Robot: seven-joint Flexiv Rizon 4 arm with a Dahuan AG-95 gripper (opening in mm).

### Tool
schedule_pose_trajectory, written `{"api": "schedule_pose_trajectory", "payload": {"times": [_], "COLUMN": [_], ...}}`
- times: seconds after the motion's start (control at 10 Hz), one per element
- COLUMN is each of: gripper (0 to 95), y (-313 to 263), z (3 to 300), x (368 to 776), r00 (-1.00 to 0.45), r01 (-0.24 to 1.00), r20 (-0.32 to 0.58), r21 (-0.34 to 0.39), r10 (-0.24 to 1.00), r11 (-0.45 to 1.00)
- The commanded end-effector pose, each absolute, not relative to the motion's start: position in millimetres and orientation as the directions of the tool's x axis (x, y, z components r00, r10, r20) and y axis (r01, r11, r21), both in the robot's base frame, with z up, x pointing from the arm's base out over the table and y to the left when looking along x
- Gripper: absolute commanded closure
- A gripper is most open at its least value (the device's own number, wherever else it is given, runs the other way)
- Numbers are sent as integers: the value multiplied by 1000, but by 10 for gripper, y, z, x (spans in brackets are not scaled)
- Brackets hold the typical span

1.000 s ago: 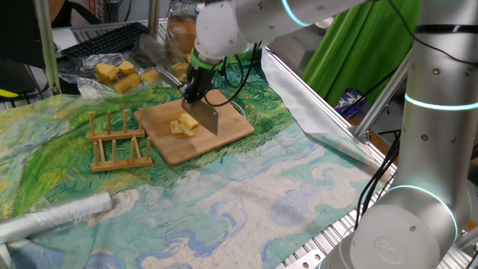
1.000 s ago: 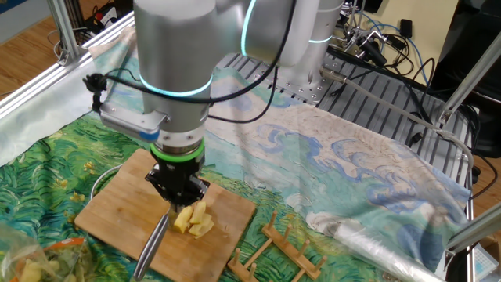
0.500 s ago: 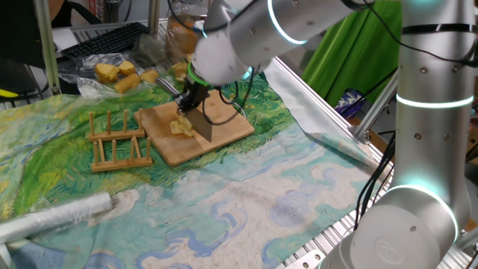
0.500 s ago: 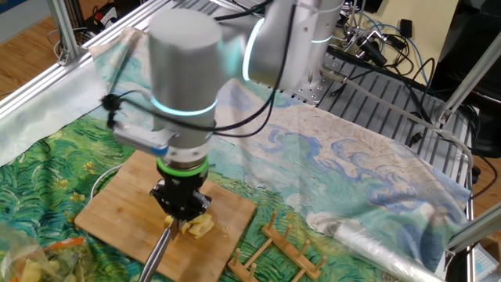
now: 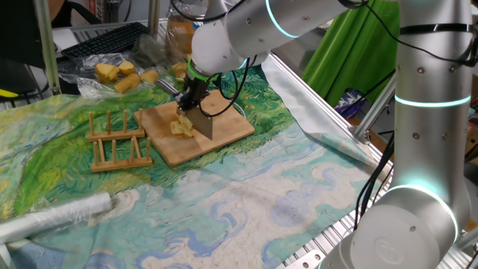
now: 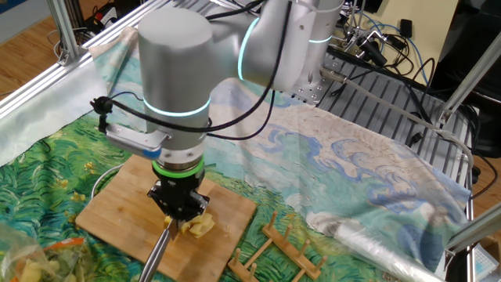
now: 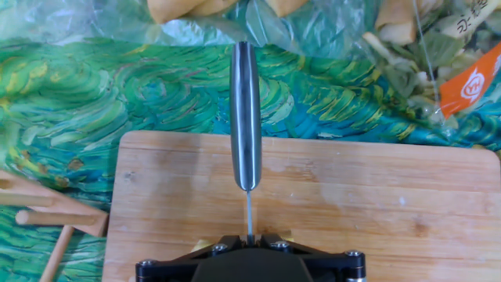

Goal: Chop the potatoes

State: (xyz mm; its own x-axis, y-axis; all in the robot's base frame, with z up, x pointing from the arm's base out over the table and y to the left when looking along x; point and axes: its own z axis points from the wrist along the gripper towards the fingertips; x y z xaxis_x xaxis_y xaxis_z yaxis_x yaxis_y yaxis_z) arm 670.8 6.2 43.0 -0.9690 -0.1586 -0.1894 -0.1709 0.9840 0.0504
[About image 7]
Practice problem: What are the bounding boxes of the painted landscape tablecloth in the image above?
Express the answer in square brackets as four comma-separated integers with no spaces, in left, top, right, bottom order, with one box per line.
[0,0,501,282]

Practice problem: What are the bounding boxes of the clear plastic bag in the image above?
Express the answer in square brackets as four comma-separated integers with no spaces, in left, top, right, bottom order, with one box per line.
[0,0,377,60]

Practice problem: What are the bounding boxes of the steel cleaver knife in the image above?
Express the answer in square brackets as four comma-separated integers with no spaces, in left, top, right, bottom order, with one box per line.
[229,41,262,246]

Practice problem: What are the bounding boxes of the bamboo cutting board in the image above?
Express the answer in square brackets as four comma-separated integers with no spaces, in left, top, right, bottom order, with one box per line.
[102,130,501,282]

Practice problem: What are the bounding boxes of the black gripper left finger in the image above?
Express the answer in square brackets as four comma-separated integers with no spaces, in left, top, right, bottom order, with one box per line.
[135,233,248,282]

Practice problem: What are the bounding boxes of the small yellow potato scrap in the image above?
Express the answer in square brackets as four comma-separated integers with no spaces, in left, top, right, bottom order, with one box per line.
[374,0,418,46]

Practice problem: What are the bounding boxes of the wooden peg rack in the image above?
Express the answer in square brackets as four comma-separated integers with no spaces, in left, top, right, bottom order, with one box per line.
[0,170,110,282]

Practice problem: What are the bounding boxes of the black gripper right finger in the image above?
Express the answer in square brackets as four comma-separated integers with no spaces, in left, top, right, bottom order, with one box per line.
[258,233,366,282]

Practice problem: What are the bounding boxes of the plastic bag with orange label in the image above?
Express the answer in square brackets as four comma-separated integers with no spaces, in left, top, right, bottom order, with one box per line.
[359,0,501,130]

